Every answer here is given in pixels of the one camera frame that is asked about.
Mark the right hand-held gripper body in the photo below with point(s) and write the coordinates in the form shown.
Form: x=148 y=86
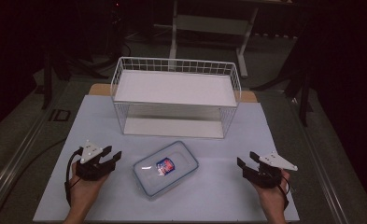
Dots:
x=266 y=175

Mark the metal floor rail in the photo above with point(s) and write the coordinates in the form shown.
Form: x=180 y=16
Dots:
x=322 y=174
x=11 y=174

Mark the pale blue table mat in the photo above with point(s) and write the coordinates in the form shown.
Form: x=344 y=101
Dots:
x=203 y=193

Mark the black stand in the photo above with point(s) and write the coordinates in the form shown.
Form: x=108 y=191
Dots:
x=47 y=81
x=303 y=93

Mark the dark floor socket plate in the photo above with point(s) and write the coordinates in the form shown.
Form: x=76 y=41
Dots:
x=59 y=115

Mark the white metal frame stand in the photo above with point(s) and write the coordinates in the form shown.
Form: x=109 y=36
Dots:
x=210 y=29

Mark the person's left hand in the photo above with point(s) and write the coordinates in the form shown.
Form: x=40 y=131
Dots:
x=85 y=191

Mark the clear plastic food container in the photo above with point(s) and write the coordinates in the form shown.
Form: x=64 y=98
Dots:
x=165 y=169

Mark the person's right hand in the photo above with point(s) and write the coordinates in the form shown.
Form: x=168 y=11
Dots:
x=271 y=199

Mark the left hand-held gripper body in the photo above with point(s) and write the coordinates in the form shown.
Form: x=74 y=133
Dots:
x=91 y=170

